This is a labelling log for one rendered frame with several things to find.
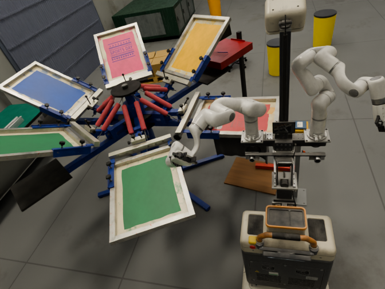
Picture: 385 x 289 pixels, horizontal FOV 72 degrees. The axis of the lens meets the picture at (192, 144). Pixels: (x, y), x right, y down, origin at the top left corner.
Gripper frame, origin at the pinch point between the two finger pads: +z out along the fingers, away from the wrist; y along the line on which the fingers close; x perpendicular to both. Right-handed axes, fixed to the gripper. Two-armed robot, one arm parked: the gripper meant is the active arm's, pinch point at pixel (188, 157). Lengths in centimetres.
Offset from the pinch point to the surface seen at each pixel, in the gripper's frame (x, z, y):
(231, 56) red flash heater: -166, -141, 57
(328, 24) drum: -377, -203, 240
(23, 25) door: -202, -424, -246
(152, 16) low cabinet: -430, -524, -46
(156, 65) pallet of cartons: -232, -375, -1
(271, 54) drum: -272, -224, 157
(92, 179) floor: 20, -280, -28
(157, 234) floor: 53, -166, 52
